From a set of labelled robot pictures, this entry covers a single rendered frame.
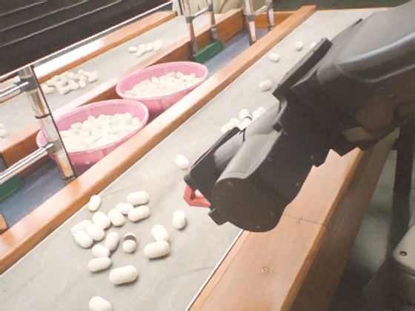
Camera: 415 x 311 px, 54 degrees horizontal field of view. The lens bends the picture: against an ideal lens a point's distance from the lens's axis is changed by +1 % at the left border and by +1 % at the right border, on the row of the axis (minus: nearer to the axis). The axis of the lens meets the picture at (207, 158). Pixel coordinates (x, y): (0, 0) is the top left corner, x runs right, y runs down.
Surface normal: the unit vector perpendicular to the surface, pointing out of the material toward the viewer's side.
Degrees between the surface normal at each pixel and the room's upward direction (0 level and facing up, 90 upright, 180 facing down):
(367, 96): 118
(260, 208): 95
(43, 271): 0
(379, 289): 0
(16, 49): 57
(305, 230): 0
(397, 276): 90
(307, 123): 46
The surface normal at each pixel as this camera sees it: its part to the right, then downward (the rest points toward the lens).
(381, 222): -0.16, -0.84
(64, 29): 0.62, -0.33
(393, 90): -0.65, 0.75
